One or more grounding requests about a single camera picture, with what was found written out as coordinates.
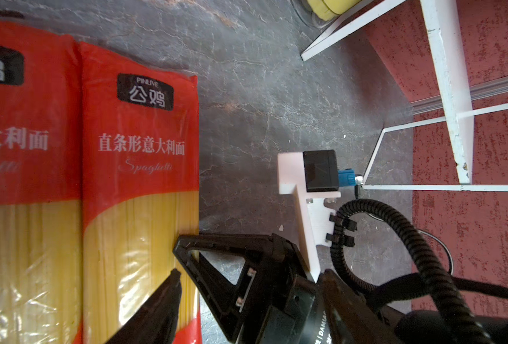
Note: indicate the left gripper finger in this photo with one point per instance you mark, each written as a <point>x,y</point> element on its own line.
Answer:
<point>156,320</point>

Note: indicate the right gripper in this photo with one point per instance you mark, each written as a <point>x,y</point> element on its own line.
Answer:
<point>274,300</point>

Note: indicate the red spaghetti bag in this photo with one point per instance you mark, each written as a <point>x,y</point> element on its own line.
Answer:
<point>140,183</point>
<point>40,189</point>

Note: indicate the white two-tier shelf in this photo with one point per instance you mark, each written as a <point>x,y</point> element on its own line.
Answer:
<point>438,50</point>

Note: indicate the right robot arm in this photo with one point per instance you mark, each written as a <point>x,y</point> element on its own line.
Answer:
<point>423,307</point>

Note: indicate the yellow pen cup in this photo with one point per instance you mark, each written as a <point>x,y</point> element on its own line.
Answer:
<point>321,13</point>

